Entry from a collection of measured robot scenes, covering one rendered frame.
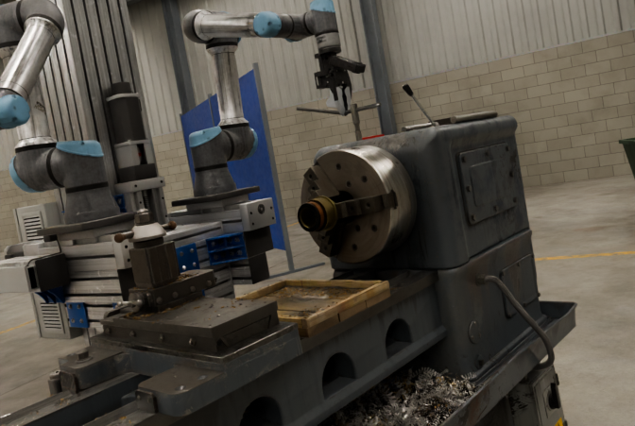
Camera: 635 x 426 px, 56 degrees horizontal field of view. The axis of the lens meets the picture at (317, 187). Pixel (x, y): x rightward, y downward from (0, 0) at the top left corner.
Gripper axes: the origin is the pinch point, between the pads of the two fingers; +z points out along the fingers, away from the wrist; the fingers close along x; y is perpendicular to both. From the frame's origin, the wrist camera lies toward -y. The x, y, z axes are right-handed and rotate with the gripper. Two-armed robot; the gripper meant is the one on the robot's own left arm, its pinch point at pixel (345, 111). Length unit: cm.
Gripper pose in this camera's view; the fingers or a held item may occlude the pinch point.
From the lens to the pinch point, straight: 187.6
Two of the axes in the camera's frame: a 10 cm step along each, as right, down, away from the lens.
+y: -7.4, 1.0, 6.7
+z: 1.7, 9.8, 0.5
